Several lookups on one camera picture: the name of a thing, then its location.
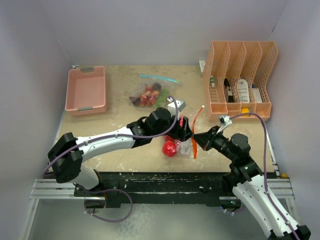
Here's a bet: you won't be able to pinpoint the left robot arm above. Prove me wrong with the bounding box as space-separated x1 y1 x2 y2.
47 107 193 196

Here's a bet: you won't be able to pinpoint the blue zip bag small fruits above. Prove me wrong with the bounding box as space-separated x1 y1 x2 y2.
129 74 181 108

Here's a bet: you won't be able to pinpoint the white box behind organizer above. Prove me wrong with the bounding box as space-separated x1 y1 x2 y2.
198 60 206 77

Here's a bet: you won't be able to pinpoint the small green capped bottle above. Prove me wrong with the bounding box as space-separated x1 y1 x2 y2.
209 75 216 88

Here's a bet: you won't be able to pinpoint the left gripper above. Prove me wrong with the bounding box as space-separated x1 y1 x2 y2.
152 111 194 142

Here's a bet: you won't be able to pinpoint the white box in organizer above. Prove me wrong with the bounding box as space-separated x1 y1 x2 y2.
252 87 263 103

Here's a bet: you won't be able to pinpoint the black item in organizer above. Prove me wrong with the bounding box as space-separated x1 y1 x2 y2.
223 78 234 103

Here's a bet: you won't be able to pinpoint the pink perforated plastic basket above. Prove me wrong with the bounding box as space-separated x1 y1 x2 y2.
65 65 107 117

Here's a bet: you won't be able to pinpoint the orange zip bag with apples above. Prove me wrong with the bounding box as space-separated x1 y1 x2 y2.
161 105 206 160

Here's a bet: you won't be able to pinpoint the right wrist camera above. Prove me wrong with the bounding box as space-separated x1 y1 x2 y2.
217 114 232 134

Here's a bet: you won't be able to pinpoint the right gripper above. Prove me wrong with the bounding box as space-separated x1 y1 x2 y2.
191 125 237 161

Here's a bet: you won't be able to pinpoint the yellow object in organizer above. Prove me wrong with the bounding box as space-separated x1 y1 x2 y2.
240 107 251 117

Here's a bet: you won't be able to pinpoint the aluminium frame rail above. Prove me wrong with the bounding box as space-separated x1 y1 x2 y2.
29 162 296 201

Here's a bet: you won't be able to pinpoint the orange desk file organizer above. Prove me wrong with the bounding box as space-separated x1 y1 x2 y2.
202 41 279 122

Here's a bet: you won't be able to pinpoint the white bottle in organizer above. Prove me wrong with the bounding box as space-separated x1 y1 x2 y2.
237 79 250 103

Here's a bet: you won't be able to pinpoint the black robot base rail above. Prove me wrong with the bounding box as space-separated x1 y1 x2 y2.
74 172 244 211

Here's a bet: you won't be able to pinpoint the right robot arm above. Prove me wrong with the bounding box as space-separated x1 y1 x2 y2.
194 126 311 240

